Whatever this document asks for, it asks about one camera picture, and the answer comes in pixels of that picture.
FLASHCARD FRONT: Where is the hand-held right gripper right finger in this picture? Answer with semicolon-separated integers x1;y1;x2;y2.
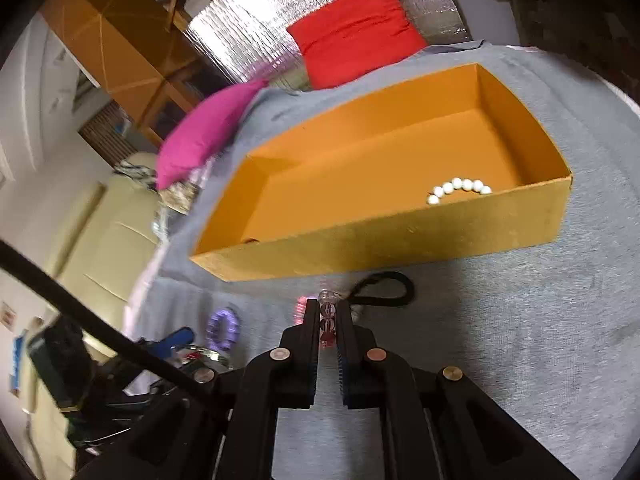
336;300;581;480

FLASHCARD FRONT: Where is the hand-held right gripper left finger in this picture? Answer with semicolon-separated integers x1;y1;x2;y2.
75;299;321;480

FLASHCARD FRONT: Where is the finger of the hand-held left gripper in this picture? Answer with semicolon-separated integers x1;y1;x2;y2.
135;326;196;361

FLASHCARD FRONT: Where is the pink and white bead bracelet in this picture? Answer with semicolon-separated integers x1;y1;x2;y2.
294;287;363;348

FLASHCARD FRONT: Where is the black hair tie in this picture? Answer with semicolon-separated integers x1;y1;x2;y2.
348;271;416;307

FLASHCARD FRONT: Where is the orange cardboard box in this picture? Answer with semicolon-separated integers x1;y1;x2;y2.
190;62;572;282

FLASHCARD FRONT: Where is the beige sofa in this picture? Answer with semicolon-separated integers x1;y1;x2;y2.
35;152;166;480

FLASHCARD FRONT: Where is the patterned cloth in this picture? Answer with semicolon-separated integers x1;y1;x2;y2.
159;182;201;214

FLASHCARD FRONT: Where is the grey blanket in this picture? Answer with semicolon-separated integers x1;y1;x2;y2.
125;40;640;480

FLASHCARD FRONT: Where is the magenta cushion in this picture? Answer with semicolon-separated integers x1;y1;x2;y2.
156;79;271;191

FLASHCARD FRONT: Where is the brown slatted panel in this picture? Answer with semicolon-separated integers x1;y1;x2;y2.
79;101;142;167

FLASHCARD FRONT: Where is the silver foil mat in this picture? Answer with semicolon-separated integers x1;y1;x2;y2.
182;0;471;86

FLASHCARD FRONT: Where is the wooden cabinet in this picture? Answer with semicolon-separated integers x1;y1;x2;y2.
40;0;201;146

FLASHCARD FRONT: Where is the large red cushion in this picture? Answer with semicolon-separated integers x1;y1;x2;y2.
287;0;428;90

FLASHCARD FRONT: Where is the dark wooden furniture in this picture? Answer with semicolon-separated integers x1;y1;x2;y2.
450;0;640;106

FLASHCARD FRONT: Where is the purple bead bracelet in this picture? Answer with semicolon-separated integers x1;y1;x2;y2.
206;308;242;351

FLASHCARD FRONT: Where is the black cable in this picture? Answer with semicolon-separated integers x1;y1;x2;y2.
0;240;221;401

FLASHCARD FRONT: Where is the white pearl bracelet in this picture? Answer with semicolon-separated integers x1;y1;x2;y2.
426;177;493;206

